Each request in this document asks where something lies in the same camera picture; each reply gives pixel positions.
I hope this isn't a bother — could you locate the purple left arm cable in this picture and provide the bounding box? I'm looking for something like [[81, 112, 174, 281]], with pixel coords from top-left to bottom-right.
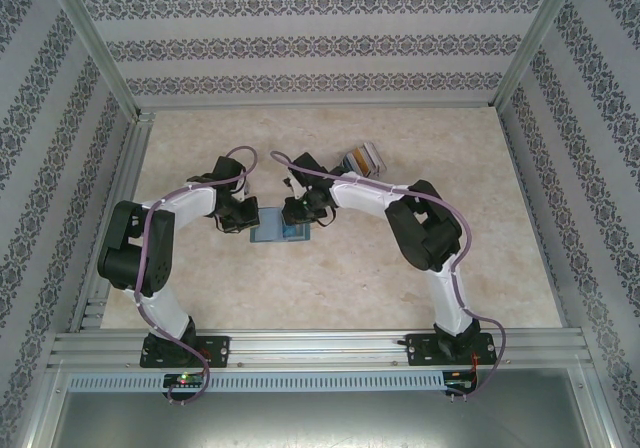
[[134, 145, 260, 408]]

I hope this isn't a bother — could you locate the slotted grey cable duct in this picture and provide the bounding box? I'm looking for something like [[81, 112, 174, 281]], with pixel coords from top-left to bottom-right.
[[67, 371, 446, 392]]

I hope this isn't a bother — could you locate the stack of cards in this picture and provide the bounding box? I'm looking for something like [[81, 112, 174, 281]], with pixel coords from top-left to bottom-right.
[[341, 141, 388, 179]]

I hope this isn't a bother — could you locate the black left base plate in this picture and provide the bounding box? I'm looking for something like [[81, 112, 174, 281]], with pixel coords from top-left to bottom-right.
[[139, 335, 232, 369]]

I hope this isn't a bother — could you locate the aluminium side rail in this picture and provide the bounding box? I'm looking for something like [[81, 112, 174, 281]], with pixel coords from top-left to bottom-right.
[[69, 112, 156, 332]]

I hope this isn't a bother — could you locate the aluminium frame post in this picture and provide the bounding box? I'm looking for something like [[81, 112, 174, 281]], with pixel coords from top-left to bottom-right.
[[42, 0, 144, 122], [492, 0, 586, 112]]

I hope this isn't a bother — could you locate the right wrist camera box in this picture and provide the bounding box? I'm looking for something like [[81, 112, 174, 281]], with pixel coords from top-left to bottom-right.
[[283, 175, 307, 200]]

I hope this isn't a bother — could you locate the grey metal sheet panel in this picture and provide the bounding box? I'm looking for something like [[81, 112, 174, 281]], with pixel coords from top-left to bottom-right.
[[29, 390, 616, 448]]

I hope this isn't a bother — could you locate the left controller board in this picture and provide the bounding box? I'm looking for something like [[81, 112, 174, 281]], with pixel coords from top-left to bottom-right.
[[163, 372, 206, 389]]

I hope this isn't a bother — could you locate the controller board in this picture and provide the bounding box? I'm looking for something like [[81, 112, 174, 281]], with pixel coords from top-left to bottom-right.
[[163, 372, 206, 389], [444, 370, 479, 394]]

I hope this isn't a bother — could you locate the aluminium front rail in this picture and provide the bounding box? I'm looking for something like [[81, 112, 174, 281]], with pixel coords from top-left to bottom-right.
[[49, 328, 591, 369]]

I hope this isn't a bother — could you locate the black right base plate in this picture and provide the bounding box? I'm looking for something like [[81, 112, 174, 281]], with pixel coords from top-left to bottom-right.
[[405, 332, 499, 368]]

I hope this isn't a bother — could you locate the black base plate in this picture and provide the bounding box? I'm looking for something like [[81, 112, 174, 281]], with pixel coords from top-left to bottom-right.
[[139, 335, 232, 369], [405, 332, 499, 368]]

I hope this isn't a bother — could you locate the aluminium back rail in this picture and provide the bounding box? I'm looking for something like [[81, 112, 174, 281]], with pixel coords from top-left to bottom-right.
[[134, 100, 504, 115]]

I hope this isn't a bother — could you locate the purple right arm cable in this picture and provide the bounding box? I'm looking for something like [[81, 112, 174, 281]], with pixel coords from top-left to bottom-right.
[[269, 150, 511, 403]]

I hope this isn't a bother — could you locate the teal card holder wallet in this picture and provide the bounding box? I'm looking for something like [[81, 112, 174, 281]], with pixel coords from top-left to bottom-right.
[[248, 206, 313, 245]]

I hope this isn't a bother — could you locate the right controller board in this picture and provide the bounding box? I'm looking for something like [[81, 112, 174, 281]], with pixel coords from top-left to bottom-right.
[[444, 370, 479, 394]]

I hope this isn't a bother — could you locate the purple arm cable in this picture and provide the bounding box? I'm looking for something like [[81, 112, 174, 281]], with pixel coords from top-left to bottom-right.
[[134, 145, 260, 408], [269, 150, 511, 403]]

